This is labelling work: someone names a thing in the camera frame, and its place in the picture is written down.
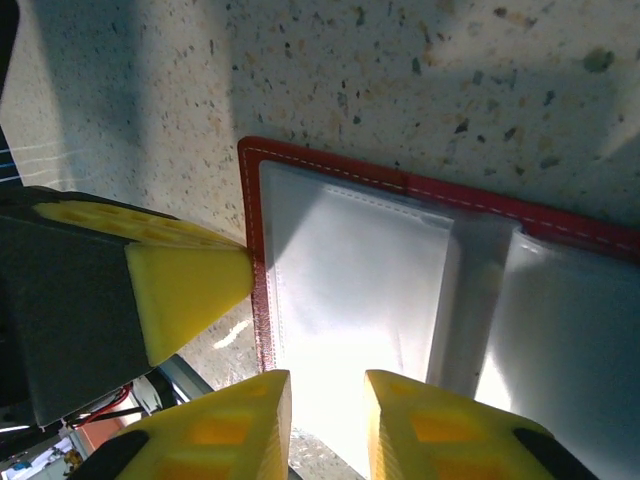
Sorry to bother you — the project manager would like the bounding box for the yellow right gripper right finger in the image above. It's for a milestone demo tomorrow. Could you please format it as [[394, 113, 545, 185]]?
[[363, 369, 599, 480]]

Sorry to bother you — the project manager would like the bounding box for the aluminium table frame rail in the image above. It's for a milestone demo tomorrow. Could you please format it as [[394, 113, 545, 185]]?
[[157, 354, 217, 404]]

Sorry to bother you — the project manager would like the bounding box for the red leather card holder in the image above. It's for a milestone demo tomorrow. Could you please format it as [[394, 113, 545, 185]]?
[[237, 135, 640, 480]]

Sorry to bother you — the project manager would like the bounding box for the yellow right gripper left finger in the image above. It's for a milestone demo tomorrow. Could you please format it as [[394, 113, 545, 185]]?
[[82, 369, 292, 480]]

